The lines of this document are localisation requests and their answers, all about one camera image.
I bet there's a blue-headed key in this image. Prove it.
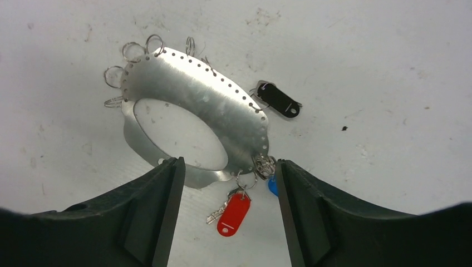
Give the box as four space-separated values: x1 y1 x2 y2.
267 175 278 197

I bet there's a red-headed key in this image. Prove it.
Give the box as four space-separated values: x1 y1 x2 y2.
206 187 252 237

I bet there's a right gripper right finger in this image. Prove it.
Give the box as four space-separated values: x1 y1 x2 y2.
276 160 471 266

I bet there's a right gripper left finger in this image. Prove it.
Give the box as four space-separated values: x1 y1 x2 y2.
1 158 186 266

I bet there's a black-headed key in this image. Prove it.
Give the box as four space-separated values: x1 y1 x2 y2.
250 80 303 118

